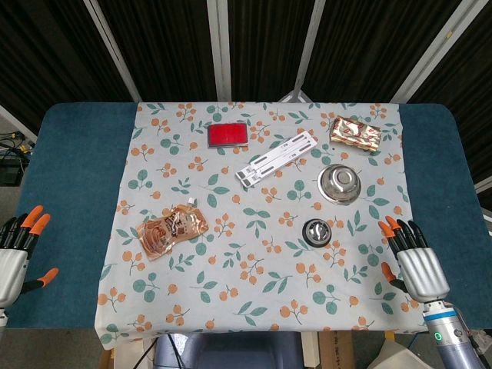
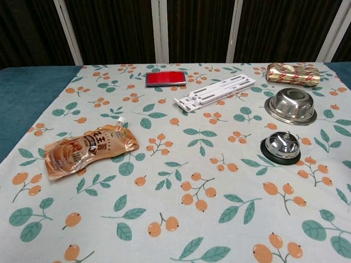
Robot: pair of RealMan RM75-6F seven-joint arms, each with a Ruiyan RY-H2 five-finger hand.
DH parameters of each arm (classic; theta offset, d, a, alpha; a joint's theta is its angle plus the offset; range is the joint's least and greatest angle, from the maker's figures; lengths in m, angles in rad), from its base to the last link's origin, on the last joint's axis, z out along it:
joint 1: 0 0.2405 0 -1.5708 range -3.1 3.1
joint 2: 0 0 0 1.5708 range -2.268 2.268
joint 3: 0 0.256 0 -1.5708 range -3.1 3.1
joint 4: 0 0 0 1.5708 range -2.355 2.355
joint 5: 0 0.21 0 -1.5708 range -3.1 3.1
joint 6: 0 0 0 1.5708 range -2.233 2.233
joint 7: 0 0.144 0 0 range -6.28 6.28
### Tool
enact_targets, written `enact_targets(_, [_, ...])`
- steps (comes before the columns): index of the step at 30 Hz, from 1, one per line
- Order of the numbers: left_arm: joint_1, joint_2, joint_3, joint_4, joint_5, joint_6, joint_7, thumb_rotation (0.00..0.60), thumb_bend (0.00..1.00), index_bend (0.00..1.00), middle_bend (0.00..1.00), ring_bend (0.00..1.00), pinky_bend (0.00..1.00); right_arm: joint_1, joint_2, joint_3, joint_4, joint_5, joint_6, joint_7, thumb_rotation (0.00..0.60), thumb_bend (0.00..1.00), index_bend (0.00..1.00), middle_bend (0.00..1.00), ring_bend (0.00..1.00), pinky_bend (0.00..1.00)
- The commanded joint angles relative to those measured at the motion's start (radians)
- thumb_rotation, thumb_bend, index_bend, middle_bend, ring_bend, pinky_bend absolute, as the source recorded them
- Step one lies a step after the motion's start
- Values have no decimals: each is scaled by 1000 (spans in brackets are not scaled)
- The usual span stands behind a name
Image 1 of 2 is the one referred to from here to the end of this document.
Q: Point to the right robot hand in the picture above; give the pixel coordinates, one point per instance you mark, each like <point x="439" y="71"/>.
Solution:
<point x="419" y="269"/>

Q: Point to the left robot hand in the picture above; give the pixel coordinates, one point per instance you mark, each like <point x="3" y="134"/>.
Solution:
<point x="11" y="265"/>

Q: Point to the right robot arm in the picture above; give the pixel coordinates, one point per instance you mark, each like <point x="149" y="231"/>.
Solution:
<point x="455" y="338"/>

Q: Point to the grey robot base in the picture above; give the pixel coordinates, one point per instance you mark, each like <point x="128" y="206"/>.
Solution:
<point x="227" y="351"/>

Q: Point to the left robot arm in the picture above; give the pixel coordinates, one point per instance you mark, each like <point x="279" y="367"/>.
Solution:
<point x="2" y="317"/>

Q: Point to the floral tablecloth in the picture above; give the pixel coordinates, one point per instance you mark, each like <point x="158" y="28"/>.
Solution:
<point x="253" y="227"/>

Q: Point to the blue felt table cover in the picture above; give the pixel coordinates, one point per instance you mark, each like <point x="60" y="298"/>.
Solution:
<point x="57" y="200"/>

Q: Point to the cardboard box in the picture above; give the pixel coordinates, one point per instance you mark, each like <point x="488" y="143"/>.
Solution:
<point x="336" y="350"/>

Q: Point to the stainless steel bowl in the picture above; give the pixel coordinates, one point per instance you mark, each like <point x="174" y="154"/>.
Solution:
<point x="340" y="183"/>

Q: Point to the gold foil snack package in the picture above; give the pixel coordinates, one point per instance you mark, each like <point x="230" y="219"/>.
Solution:
<point x="355" y="134"/>

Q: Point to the brown spouted drink pouch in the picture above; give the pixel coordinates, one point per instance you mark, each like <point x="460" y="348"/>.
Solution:
<point x="173" y="232"/>

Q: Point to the white folding laptop stand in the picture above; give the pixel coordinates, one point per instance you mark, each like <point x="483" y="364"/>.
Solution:
<point x="276" y="158"/>

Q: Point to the red rectangular tin box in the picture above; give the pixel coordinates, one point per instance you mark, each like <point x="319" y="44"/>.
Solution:
<point x="227" y="135"/>

